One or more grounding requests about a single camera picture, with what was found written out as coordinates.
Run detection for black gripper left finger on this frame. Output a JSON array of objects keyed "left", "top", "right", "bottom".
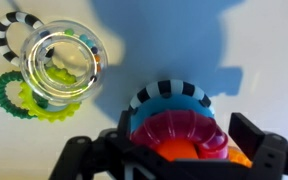
[{"left": 117, "top": 109, "right": 134, "bottom": 138}]

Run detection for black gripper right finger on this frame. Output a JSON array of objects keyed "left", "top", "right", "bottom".
[{"left": 228, "top": 112, "right": 267, "bottom": 160}]

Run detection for red translucent ring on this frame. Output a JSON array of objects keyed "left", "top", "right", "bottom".
[{"left": 129, "top": 109, "right": 230, "bottom": 160}]

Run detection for orange ring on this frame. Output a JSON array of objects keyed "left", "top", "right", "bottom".
[{"left": 227, "top": 145, "right": 254, "bottom": 169}]

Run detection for blue stacking ring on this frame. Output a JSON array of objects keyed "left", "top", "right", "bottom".
[{"left": 129, "top": 94, "right": 216, "bottom": 135}]

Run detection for large black white striped ring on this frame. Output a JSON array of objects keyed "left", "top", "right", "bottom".
[{"left": 127, "top": 79, "right": 216, "bottom": 118}]

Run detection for orange stacking post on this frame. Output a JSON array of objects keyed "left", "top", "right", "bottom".
[{"left": 155, "top": 137, "right": 200, "bottom": 163}]

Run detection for lime green bumpy ring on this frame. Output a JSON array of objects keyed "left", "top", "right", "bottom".
[{"left": 18, "top": 64, "right": 82, "bottom": 123}]

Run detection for clear bead-filled ring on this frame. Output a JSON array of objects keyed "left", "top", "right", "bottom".
[{"left": 19, "top": 19, "right": 109, "bottom": 105}]

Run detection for dark green ribbed ring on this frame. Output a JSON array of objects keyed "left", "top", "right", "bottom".
[{"left": 0, "top": 70, "right": 49, "bottom": 120}]

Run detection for small black white striped ring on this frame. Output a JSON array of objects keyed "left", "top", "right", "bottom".
[{"left": 0, "top": 11, "right": 56, "bottom": 68}]

